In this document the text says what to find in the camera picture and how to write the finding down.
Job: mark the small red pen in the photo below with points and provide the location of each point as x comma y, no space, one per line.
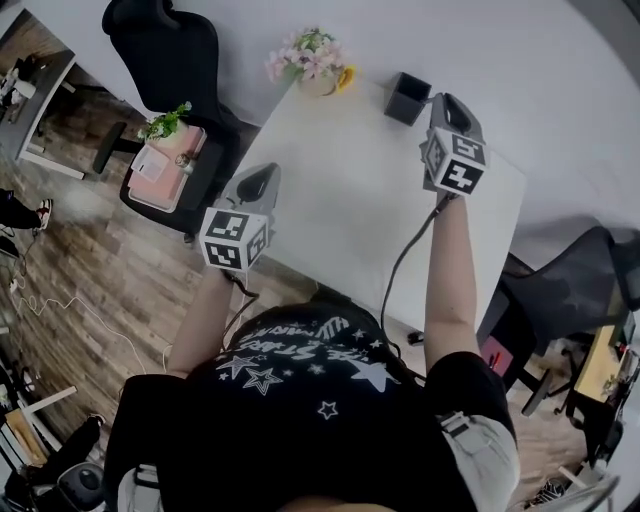
495,360

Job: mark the pink flat box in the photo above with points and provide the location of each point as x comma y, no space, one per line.
165,185

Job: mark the black padded office chair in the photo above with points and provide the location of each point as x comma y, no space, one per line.
170,60

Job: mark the light wooden desk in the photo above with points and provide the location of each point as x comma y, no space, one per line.
597,365

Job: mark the small round jar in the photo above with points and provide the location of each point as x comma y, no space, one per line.
183,163

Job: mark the brown cardboard piece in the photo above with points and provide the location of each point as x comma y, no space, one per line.
22,437

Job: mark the person's left forearm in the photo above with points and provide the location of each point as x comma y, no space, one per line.
200,320

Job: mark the small white booklet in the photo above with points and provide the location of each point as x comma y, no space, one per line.
151,165

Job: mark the person's black star-print t-shirt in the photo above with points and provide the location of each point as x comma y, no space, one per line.
310,440

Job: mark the white power strip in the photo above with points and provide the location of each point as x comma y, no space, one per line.
14,286

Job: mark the dark green board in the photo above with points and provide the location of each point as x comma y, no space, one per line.
627,330

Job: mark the white metal bar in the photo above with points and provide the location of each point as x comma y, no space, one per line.
50,400

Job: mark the grey metal rack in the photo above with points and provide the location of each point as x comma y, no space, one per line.
575,492

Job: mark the dark red notebook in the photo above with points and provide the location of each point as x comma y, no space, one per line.
497,352

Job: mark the small black object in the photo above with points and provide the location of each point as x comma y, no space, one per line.
415,338

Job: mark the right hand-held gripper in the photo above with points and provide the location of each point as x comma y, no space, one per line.
457,170

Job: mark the small green potted plant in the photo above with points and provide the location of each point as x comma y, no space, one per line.
165,122

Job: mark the pink flowers in pot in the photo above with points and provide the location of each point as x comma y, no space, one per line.
312,65

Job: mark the black mesh office chair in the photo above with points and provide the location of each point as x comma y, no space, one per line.
570,290

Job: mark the white table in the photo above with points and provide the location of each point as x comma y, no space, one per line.
350,200

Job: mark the black square pen holder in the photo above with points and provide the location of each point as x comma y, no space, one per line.
405,102

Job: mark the black swivel chair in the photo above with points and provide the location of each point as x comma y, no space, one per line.
607,435

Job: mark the white-framed dark desk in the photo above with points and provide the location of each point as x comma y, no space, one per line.
45,100

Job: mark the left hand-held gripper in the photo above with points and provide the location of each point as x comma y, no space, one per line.
222,240

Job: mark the person's right forearm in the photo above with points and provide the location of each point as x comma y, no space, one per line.
452,280

